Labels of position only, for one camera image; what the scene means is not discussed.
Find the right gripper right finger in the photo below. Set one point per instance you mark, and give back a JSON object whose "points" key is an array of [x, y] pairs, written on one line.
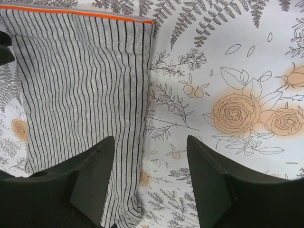
{"points": [[230, 195]]}

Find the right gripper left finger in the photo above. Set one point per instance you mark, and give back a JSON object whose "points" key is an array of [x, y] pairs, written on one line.
{"points": [[68, 195]]}

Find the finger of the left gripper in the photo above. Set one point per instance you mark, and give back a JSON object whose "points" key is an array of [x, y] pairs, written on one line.
{"points": [[6, 56]]}

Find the grey striped boxer underwear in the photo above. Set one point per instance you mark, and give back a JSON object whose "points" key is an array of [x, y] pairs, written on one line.
{"points": [[84, 77]]}

